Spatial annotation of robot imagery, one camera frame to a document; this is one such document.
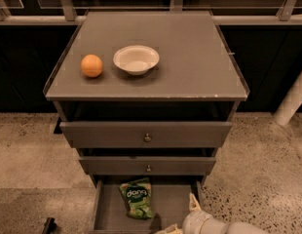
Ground orange fruit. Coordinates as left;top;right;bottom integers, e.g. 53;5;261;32
81;55;103;78

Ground green rice chip bag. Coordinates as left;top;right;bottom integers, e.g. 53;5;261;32
119;177;153;219

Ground grey drawer cabinet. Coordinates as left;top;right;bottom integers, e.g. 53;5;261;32
44;12;249;183

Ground metal window frame rail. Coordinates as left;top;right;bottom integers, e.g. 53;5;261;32
0;0;302;25

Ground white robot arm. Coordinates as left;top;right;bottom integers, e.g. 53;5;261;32
155;193;269;234

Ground white bowl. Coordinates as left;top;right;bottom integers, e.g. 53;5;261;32
113;45;160;75

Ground grey top drawer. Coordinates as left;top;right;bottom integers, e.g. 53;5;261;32
60;121;232;148

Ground white pipe post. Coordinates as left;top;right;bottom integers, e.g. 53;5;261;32
274;71;302;126

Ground black object on floor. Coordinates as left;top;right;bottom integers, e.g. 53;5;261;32
42;217;57;234

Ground grey middle drawer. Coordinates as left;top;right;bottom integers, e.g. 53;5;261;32
80;156;215;176

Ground grey bottom drawer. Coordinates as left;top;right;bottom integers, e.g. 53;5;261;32
89;176;202;234

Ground grey drawer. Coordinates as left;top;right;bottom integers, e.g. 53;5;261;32
60;121;232;148
89;176;202;234
80;156;215;176

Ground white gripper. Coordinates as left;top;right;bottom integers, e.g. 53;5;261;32
155;193;212;234

